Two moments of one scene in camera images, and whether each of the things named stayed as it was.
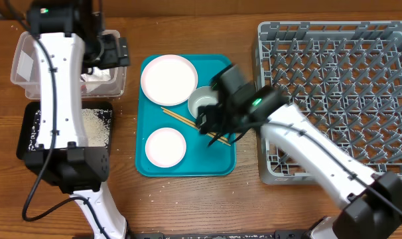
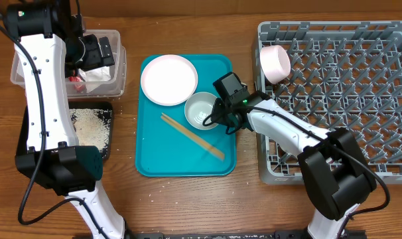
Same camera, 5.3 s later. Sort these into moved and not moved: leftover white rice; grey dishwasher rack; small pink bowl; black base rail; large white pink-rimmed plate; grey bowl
Moved: grey bowl; small pink bowl
Not moved: grey dishwasher rack; black base rail; large white pink-rimmed plate; leftover white rice
